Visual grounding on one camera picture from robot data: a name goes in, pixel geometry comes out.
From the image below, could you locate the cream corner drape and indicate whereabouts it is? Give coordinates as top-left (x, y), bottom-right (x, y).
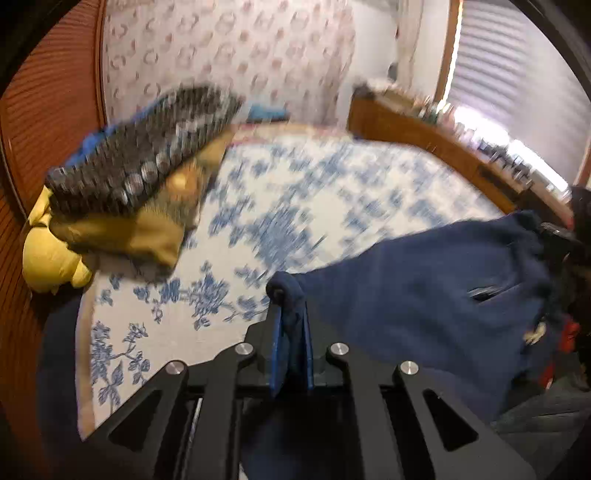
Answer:
top-left (394, 0), bottom-right (446, 93)

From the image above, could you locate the blue floral bed sheet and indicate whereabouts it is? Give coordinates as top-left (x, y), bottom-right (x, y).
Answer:
top-left (76, 133), bottom-right (509, 440)

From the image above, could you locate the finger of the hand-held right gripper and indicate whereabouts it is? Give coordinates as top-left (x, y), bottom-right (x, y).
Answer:
top-left (540, 222), bottom-right (583, 248)

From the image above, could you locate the wooden slatted wardrobe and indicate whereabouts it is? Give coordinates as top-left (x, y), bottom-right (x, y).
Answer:
top-left (0, 0), bottom-right (108, 462)

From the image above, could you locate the wooden sideboard cabinet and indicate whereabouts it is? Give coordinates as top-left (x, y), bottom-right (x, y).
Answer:
top-left (348, 89), bottom-right (573, 223)

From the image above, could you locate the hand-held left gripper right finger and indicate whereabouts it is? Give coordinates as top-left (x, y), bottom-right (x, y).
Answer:
top-left (301, 300), bottom-right (536, 480)

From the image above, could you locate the navy printed t-shirt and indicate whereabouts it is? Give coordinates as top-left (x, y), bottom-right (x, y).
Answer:
top-left (240, 210), bottom-right (572, 480)

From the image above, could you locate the circle patterned sheer curtain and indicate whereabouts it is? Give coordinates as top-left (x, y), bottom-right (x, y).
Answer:
top-left (102, 0), bottom-right (357, 136)

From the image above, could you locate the blue crumpled item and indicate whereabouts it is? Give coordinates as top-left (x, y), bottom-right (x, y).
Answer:
top-left (248, 104), bottom-right (288, 124)

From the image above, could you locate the dark circle patterned cloth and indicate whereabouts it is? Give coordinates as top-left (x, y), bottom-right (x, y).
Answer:
top-left (45, 85), bottom-right (246, 217)

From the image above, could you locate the striped window blind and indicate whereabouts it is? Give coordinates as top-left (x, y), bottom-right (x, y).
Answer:
top-left (447, 0), bottom-right (591, 197)

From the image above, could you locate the navy bed sheet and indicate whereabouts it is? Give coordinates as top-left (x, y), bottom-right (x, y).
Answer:
top-left (36, 295), bottom-right (155, 480)

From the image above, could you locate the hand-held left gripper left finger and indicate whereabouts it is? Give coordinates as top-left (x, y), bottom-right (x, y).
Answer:
top-left (85, 302), bottom-right (284, 480)

